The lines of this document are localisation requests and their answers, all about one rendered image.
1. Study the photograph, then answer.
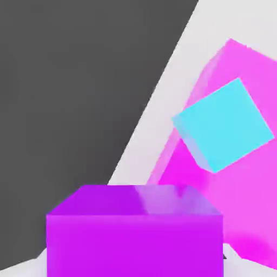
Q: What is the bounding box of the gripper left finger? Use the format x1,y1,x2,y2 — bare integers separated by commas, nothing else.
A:
0,247,48,277

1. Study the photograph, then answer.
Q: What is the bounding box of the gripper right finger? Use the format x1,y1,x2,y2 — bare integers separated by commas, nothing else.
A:
222,243,277,277

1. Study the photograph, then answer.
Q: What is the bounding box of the small purple cube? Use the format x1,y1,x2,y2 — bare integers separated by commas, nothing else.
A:
45,184,224,277

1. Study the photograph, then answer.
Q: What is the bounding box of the small cyan cube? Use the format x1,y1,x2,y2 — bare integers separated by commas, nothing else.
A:
172,77,275,174

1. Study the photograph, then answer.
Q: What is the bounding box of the large pink box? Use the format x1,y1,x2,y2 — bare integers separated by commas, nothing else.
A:
147,37,277,271

